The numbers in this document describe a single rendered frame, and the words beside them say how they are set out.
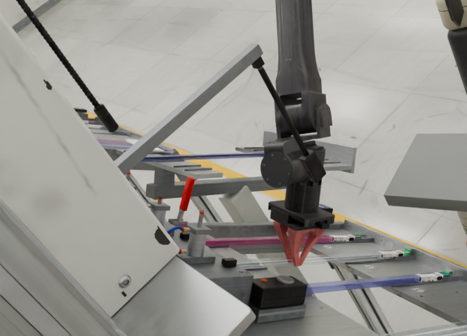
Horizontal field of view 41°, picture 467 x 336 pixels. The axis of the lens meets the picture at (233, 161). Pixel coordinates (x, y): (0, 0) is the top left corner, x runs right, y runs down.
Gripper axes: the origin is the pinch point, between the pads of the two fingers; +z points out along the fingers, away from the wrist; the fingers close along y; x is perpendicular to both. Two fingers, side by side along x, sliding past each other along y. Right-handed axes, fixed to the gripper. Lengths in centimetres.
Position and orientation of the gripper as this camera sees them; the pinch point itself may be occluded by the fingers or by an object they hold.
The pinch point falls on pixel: (295, 259)
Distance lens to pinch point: 108.0
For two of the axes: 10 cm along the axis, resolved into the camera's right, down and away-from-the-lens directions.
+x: 8.2, -0.5, 5.7
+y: 5.7, 2.2, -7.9
